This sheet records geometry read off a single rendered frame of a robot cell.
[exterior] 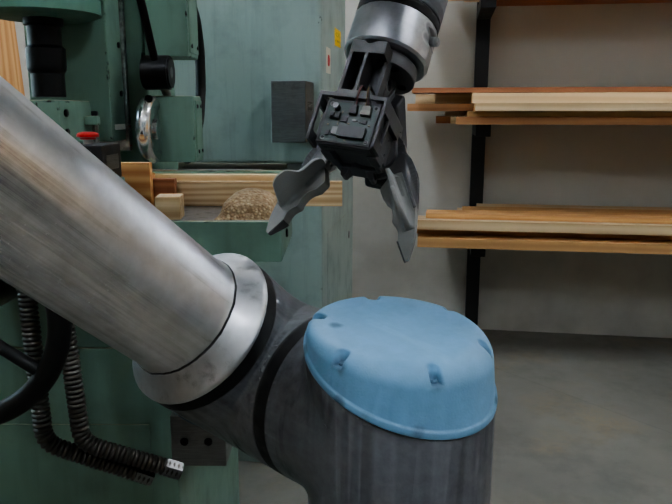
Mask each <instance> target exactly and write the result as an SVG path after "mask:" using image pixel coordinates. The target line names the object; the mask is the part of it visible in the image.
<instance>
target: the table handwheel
mask: <svg viewBox="0 0 672 504"><path fill-rule="evenodd" d="M17 293H18V292H17V291H16V288H14V287H12V286H11V285H9V284H7V283H6V282H4V281H2V280H1V279H0V307H1V306H2V305H4V304H6V303H8V302H9V301H11V300H13V299H15V298H16V297H18V296H17ZM45 310H46V317H47V338H46V344H45V348H44V352H43V355H42V358H41V360H40V362H38V361H37V360H35V359H33V358H31V357H30V356H28V355H26V354H24V353H23V352H21V351H19V350H17V349H16V348H14V347H12V346H10V345H9V344H7V343H6V342H4V341H3V340H1V339H0V355H1V356H3V357H4V358H6V359H7V360H9V361H11V362H12V363H14V364H15V365H17V366H19V367H20V368H22V369H24V370H25V371H27V372H28V373H30V374H32V376H31V377H30V378H29V379H28V381H27V382H26V383H25V384H24V385H23V386H22V387H21V388H20V389H18V390H17V391H16V392H14V393H13V394H11V395H10V396H8V397H6V398H4V399H2V400H0V425H1V424H3V423H6V422H9V421H11V420H13V419H15V418H17V417H19V416H21V415H22V414H24V413H25V412H27V411H28V410H30V409H31V408H32V407H34V406H35V405H36V404H37V403H38V402H39V401H40V400H41V399H42V398H43V397H44V396H45V395H46V394H47V393H48V392H49V391H50V389H51V388H52V387H53V385H54V384H55V382H56V381H57V379H58V377H59V376H60V374H61V372H62V370H63V367H64V365H65V362H66V360H67V356H68V353H69V349H70V344H71V338H72V323H71V322H70V321H68V320H66V319H65V318H63V317H61V316H60V315H58V314H57V313H55V312H53V311H52V310H50V309H48V308H47V307H45Z"/></svg>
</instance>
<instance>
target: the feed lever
mask: <svg viewBox="0 0 672 504"><path fill-rule="evenodd" d="M136 2H137V6H138V10H139V14H140V18H141V23H142V27H143V31H144V35H145V39H146V43H147V47H148V52H149V55H143V56H142V58H141V59H140V65H139V73H140V80H141V84H142V86H143V88H145V90H161V92H162V94H163V96H171V91H170V90H172V88H173V87H174V85H175V66H174V62H173V59H172V57H170V56H169V55H158V54H157V50H156V45H155V41H154V37H153V32H152V28H151V24H150V19H149V15H148V11H147V6H146V2H145V0H136Z"/></svg>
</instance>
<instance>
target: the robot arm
mask: <svg viewBox="0 0 672 504"><path fill-rule="evenodd" d="M447 3H448V0H360V1H359V4H358V7H357V10H356V13H355V17H354V20H353V23H352V26H351V29H350V32H349V35H348V37H347V40H346V43H345V46H344V54H345V56H346V58H347V62H346V65H345V68H344V71H343V74H342V77H341V80H340V83H339V86H338V89H337V91H335V92H333V91H324V90H321V91H320V94H319V97H318V100H317V103H316V106H315V109H314V112H313V116H312V119H311V122H310V125H309V128H308V131H307V134H306V137H305V138H306V139H307V141H308V142H309V143H310V145H311V146H312V147H313V149H312V150H311V151H310V152H309V153H308V155H307V156H306V158H305V160H304V162H303V164H302V167H301V169H300V170H297V171H295V170H287V169H286V170H283V171H281V172H280V173H279V174H277V175H276V177H275V178H274V180H273V188H274V191H275V194H276V197H277V200H278V201H277V204H276V206H275V207H274V209H273V211H272V214H271V216H270V219H269V222H268V226H267V230H266V232H267V233H268V234H269V235H270V236H271V235H273V234H275V233H277V232H279V231H281V230H283V229H285V228H287V227H288V226H289V224H290V222H291V220H292V218H293V217H294V216H295V215H296V214H298V213H300V212H302V211H303V210H304V208H305V206H306V204H307V203H308V202H309V201H310V200H311V199H312V198H314V197H316V196H319V195H322V194H323V193H324V192H325V191H326V190H327V189H329V187H330V177H329V171H330V170H331V169H332V167H333V166H337V168H338V169H339V170H340V171H341V173H340V174H341V176H342V177H343V179H344V180H348V179H349V178H351V177H352V176H356V177H363V178H365V185H366V186H367V187H371V188H376V189H380V192H381V195H382V198H383V200H384V202H385V203H386V205H387V206H388V207H389V208H391V209H392V213H393V218H392V223H393V225H394V226H395V228H396V229H397V231H398V241H397V245H398V248H399V250H400V253H401V256H402V259H403V262H404V263H406V262H408V261H409V260H410V258H411V255H412V252H413V249H414V246H415V242H416V235H417V225H418V210H419V188H420V182H419V175H418V172H417V169H416V167H415V165H414V163H413V161H412V159H411V157H410V156H409V155H408V153H407V135H406V111H405V97H404V96H402V94H406V93H408V92H410V91H411V90H412V89H413V88H414V85H415V82H418V81H420V80H422V79H423V78H424V77H425V75H426V74H427V71H428V68H429V64H430V61H431V57H432V54H433V51H434V47H438V46H439V45H440V38H439V37H438V33H439V31H440V27H441V24H442V20H443V17H444V13H445V10H446V6H447ZM329 97H332V98H331V99H329ZM333 98H334V99H333ZM319 108H320V109H321V110H322V112H323V115H322V118H321V121H320V124H319V127H318V130H317V133H315V132H314V131H313V127H314V124H315V121H316V118H317V115H318V112H319ZM0 279H1V280H2V281H4V282H6V283H7V284H9V285H11V286H12V287H14V288H16V289H17V290H19V291H20V292H22V293H24V294H25V295H27V296H29V297H30V298H32V299H34V300H35V301H37V302H39V303H40V304H42V305H43V306H45V307H47V308H48V309H50V310H52V311H53V312H55V313H57V314H58V315H60V316H61V317H63V318H65V319H66V320H68V321H70V322H71V323H73V324H75V325H76V326H78V327H79V328H81V329H83V330H84V331H86V332H88V333H89V334H91V335H93V336H94V337H96V338H97V339H99V340H101V341H102V342H104V343H106V344H107V345H109V346H111V347H112V348H114V349H116V350H117V351H119V352H120V353H122V354H124V355H125V356H127V357H129V358H130V359H132V367H133V374H134V378H135V381H136V383H137V385H138V387H139V389H140V390H141V391H142V392H143V393H144V394H145V395H146V396H147V397H149V398H150V399H152V400H153V401H155V402H157V403H159V404H160V405H162V406H164V407H165V408H167V409H169V410H171V411H172V412H174V413H175V414H176V415H178V416H179V417H181V418H182V419H184V420H185V421H187V422H189V423H191V424H194V425H196V426H199V427H200V428H202V429H204V430H205V431H207V432H209V433H211V434H212V435H214V436H216V437H218V438H219V439H221V440H223V441H225V442H226V443H228V444H230V445H232V446H233V447H235V448H237V449H239V450H240V451H242V452H244V453H246V454H247V455H249V456H251V457H253V458H254V459H256V460H258V461H259V462H261V463H263V464H265V465H266V466H268V467H270V468H272V469H273V470H275V471H276V472H278V473H280V474H282V475H283V476H285V477H287V478H289V479H290V480H292V481H294V482H296V483H298V484H300V485H301V486H303V487H304V489H305V490H306V492H307V494H308V504H490V496H491V478H492V460H493V442H494V423H495V412H496V409H497V401H498V397H497V389H496V385H495V372H494V354H493V350H492V347H491V344H490V342H489V340H488V338H487V337H486V335H485V334H484V332H483V331H482V330H481V329H480V328H479V327H478V326H477V325H476V324H475V323H473V322H472V321H471V320H469V319H468V318H466V317H465V316H463V315H461V314H459V313H457V312H455V311H448V310H447V309H446V308H445V307H443V306H440V305H436V304H433V303H429V302H425V301H421V300H416V299H410V298H402V297H391V296H379V297H378V299H377V300H370V299H367V298H366V297H356V298H350V299H345V300H341V301H337V302H334V303H332V304H329V305H327V306H325V307H323V308H322V309H321V308H317V307H314V306H311V305H308V304H306V303H304V302H302V301H300V300H298V299H297V298H295V297H293V296H292V295H291V294H289V293H288V292H287V291H286V290H285V289H284V288H282V287H281V286H280V285H279V284H278V283H277V282H276V281H275V280H274V279H272V278H271V277H270V276H269V275H268V274H267V273H266V272H265V271H264V270H263V269H261V268H260V267H259V266H258V265H257V264H256V263H254V262H253V261H252V260H251V259H249V258H248V257H246V256H243V255H240V254H235V253H222V254H216V255H211V254H210V253H209V252H208V251H207V250H205V249H204V248H203V247H202V246H201V245H200V244H198V243H197V242H196V241H195V240H194V239H193V238H191V237H190V236H189V235H188V234H187V233H185V232H184V231H183V230H182V229H181V228H180V227H178V226H177V225H176V224H175V223H174V222H172V221H171V220H170V219H169V218H168V217H167V216H165V215H164V214H163V213H162V212H161V211H159V210H158V209H157V208H156V207H155V206H154V205H152V204H151V203H150V202H149V201H148V200H146V199H145V198H144V197H143V196H142V195H141V194H139V193H138V192H137V191H136V190H135V189H134V188H132V187H131V186H130V185H129V184H128V183H126V182H125V181H124V180H123V179H122V178H121V177H119V176H118V175H117V174H116V173H115V172H113V171H112V170H111V169H110V168H109V167H108V166H106V165H105V164H104V163H103V162H102V161H100V160H99V159H98V158H97V157H96V156H95V155H93V154H92V153H91V152H90V151H89V150H87V149H86V148H85V147H84V146H83V145H82V144H80V143H79V142H78V141H77V140H76V139H75V138H73V137H72V136H71V135H70V134H69V133H67V132H66V131H65V130H64V129H63V128H62V127H60V126H59V125H58V124H57V123H56V122H54V121H53V120H52V119H51V118H50V117H49V116H47V115H46V114H45V113H44V112H43V111H41V110H40V109H39V108H38V107H37V106H36V105H34V104H33V103H32V102H31V101H30V100H28V99H27V98H26V97H25V96H24V95H23V94H21V93H20V92H19V91H18V90H17V89H15V88H14V87H13V86H12V85H11V84H10V83H8V82H7V81H6V80H5V79H4V78H3V77H1V76H0Z"/></svg>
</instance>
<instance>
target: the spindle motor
mask: <svg viewBox="0 0 672 504"><path fill-rule="evenodd" d="M100 1H101V0H0V19H1V20H7V21H14V22H22V17H26V16H45V17H56V18H61V19H63V20H64V24H80V23H87V22H90V21H94V20H97V19H100V18H102V13H101V2H100Z"/></svg>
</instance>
